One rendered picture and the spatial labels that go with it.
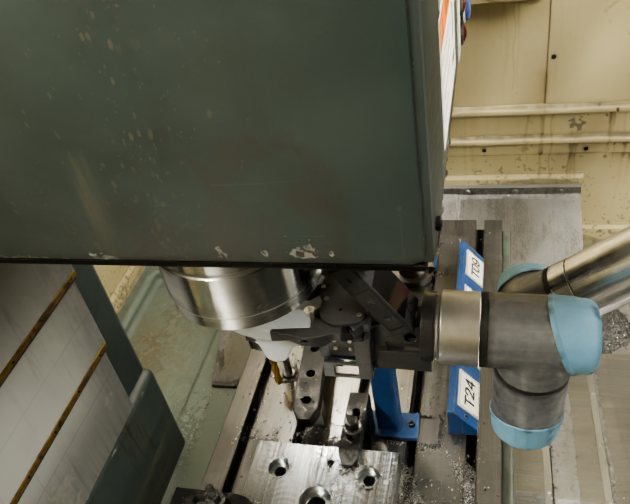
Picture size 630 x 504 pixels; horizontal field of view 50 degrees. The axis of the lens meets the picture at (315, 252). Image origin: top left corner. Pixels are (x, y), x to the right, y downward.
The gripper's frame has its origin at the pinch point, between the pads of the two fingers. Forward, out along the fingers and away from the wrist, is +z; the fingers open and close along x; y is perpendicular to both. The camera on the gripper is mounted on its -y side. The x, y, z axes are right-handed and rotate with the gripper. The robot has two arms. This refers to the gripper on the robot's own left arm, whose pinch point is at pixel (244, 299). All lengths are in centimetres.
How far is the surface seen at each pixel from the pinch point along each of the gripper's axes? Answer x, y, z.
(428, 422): 24, 52, -17
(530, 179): 100, 52, -36
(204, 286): -8.0, -9.4, -0.5
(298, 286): -4.1, -6.3, -7.8
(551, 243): 87, 62, -41
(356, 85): -12.6, -30.6, -16.7
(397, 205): -12.6, -22.1, -18.7
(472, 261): 63, 47, -23
